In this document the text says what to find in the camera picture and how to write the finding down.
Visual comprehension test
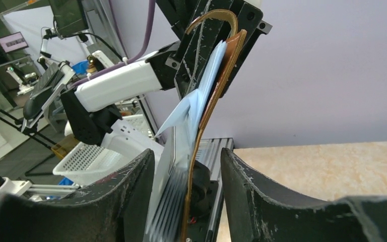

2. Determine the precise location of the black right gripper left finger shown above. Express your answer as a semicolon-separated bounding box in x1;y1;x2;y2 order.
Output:
0;149;155;241

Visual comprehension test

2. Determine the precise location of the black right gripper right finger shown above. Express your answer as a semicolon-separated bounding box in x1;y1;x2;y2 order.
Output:
221;148;387;241

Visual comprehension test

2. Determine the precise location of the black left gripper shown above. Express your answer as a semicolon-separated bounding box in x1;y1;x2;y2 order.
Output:
155;1;273;99

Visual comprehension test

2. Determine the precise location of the brown leather card holder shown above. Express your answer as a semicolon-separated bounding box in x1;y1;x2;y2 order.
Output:
145;9;248;242

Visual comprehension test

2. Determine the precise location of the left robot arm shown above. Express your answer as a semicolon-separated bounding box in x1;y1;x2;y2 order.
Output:
61;1;271;159

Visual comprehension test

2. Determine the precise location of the white perforated basket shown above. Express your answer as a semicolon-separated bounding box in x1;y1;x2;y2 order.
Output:
52;114;163;186

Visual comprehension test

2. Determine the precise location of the aluminium frame rail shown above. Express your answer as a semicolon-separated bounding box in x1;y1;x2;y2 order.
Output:
197;138;234;241

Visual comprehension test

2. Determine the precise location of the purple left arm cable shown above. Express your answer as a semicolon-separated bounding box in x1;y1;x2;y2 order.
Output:
70;0;157;89

